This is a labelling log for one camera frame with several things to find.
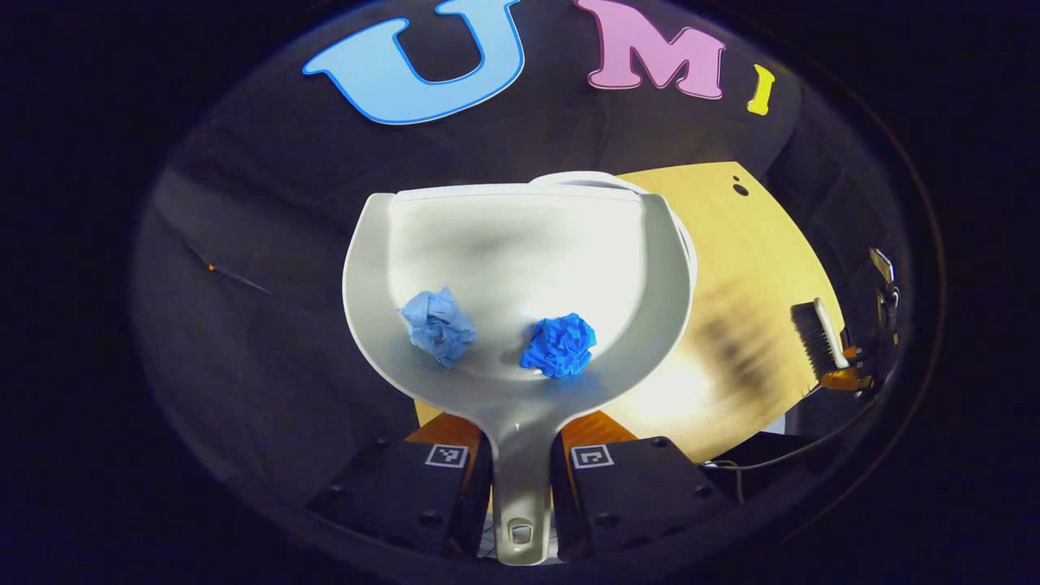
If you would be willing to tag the black backdrop cloth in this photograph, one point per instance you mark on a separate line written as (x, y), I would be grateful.
(268, 325)

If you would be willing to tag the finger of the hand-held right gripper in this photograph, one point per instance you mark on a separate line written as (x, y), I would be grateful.
(851, 353)
(845, 379)

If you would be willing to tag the small white broom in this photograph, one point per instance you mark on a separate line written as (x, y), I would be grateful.
(812, 333)

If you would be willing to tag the dark blue paper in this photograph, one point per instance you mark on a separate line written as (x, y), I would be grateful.
(559, 345)

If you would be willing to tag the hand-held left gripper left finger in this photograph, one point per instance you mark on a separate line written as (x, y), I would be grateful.
(406, 487)

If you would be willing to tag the light blue paper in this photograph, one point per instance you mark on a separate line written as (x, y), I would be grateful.
(439, 325)

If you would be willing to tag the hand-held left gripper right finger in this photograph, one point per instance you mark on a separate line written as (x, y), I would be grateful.
(642, 487)

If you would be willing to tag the white garbage bin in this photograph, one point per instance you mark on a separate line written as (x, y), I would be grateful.
(593, 177)

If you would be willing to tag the white dustpan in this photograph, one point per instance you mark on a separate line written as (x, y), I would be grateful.
(520, 244)

